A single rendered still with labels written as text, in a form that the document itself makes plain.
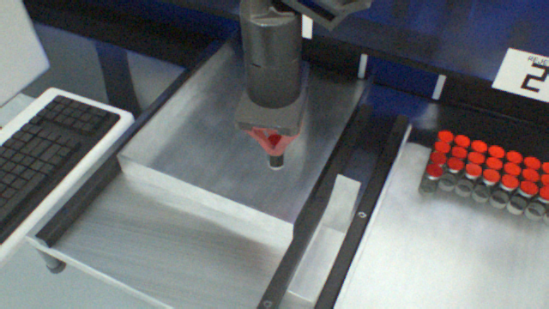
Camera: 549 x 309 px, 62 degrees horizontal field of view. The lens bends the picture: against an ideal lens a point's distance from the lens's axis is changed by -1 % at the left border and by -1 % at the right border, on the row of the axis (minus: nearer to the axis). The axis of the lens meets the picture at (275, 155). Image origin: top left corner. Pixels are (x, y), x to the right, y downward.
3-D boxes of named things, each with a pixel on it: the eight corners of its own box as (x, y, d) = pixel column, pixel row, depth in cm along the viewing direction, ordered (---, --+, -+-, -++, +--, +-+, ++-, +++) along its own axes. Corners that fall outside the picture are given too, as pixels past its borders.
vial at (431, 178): (419, 183, 63) (428, 160, 60) (436, 188, 63) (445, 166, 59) (416, 194, 62) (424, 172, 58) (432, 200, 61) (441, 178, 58)
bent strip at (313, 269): (334, 202, 61) (338, 172, 57) (355, 209, 60) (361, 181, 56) (288, 291, 53) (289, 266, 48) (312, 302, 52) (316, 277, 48)
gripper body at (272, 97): (310, 73, 54) (313, 20, 48) (295, 141, 47) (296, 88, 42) (256, 67, 54) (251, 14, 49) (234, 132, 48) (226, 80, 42)
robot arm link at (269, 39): (238, 17, 39) (306, 13, 39) (238, -28, 43) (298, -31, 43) (244, 78, 44) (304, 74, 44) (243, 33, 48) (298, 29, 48)
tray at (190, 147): (238, 44, 85) (237, 27, 83) (373, 82, 78) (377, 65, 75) (123, 172, 65) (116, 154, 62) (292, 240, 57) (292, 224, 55)
